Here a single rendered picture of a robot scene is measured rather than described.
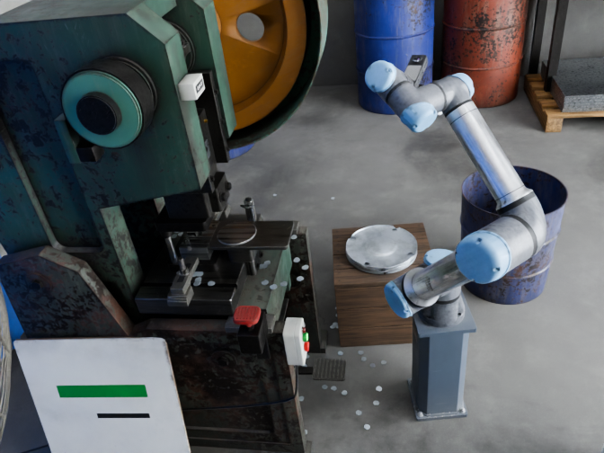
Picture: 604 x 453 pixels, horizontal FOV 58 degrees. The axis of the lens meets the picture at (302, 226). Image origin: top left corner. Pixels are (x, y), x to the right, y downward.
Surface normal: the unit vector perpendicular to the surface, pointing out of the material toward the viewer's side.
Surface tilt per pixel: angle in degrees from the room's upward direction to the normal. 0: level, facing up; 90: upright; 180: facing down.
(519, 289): 92
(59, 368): 78
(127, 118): 90
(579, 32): 90
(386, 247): 0
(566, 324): 0
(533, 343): 0
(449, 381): 90
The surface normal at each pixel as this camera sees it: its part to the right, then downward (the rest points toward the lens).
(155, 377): -0.10, 0.40
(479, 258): -0.77, 0.35
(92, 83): -0.14, 0.58
